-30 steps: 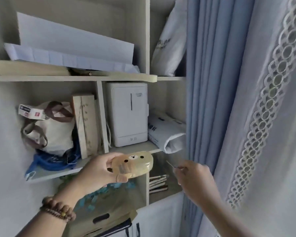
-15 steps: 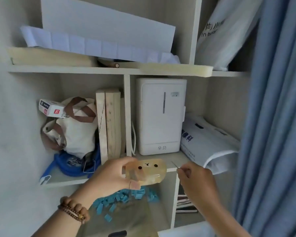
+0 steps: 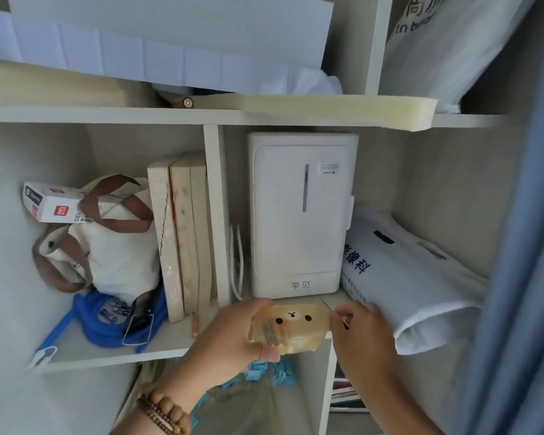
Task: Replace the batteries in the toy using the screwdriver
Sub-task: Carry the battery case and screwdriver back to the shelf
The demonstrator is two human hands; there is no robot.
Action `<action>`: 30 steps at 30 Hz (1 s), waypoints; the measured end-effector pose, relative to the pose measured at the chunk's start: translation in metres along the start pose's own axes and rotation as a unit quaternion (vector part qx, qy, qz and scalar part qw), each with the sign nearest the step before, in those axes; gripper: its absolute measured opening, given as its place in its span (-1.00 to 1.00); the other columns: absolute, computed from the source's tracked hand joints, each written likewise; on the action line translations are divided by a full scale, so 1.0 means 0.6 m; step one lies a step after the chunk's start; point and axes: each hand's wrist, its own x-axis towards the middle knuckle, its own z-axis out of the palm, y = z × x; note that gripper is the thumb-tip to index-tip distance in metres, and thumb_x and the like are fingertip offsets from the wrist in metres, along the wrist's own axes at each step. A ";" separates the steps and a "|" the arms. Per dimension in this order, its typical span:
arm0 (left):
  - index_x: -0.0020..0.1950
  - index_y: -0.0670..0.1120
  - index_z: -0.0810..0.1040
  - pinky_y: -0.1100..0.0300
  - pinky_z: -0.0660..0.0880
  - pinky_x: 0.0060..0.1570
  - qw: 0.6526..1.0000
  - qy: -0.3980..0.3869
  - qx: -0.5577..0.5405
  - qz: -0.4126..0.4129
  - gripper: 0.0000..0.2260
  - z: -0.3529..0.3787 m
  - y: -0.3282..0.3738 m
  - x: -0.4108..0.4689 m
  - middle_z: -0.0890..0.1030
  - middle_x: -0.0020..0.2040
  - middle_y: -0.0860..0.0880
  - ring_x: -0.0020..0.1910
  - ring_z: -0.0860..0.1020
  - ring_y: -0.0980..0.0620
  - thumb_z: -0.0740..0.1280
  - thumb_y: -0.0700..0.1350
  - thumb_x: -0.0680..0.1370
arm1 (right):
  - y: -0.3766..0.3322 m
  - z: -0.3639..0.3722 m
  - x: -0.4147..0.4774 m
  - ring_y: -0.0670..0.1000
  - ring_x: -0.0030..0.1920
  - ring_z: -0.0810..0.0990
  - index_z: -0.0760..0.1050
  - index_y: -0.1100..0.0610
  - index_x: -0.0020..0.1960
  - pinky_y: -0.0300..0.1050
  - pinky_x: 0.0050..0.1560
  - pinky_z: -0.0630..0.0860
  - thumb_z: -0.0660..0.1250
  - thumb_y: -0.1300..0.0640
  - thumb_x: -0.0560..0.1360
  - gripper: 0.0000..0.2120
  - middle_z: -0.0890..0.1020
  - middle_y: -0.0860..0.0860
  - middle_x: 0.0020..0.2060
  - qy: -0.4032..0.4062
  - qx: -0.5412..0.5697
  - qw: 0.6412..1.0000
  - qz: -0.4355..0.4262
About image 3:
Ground beige book with dotted spine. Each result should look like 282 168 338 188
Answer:
147 157 185 324

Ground brown bead bracelet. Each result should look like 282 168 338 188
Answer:
136 386 194 435

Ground white cable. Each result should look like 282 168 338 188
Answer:
229 224 246 301

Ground white cardboard sheet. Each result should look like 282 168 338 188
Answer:
7 0 335 69

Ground person's right hand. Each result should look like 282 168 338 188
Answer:
329 301 396 391

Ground person's left hand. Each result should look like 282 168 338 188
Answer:
161 299 281 411

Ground blue plastic item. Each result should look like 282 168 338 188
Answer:
247 360 297 388

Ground white shelf unit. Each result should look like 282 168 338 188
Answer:
0 0 526 435

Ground canvas tote bag brown straps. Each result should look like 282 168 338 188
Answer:
33 174 161 305

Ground white plastic bag dark print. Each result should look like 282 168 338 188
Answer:
379 0 540 114

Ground translucent bear face case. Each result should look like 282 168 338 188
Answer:
248 300 332 357

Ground white paper sheets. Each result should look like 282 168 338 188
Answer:
0 8 343 96

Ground white box appliance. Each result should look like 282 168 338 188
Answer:
247 131 360 300

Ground person's left forearm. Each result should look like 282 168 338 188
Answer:
112 405 168 435

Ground small white and red box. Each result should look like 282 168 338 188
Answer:
23 182 88 223

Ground white plastic bag blue print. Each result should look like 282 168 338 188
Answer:
340 205 490 356

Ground stack of magazines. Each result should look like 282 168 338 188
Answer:
330 364 370 414

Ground beige book with red marks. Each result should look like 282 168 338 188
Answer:
169 154 200 318

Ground blue curtain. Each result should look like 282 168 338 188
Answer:
455 0 544 435

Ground yellow foam sheet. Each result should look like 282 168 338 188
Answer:
0 59 439 133

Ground person's right forearm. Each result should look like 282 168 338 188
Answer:
357 371 446 435

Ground plain beige book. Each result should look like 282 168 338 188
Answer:
189 151 214 322

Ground blue lanyard strap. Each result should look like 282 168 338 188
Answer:
27 285 169 368

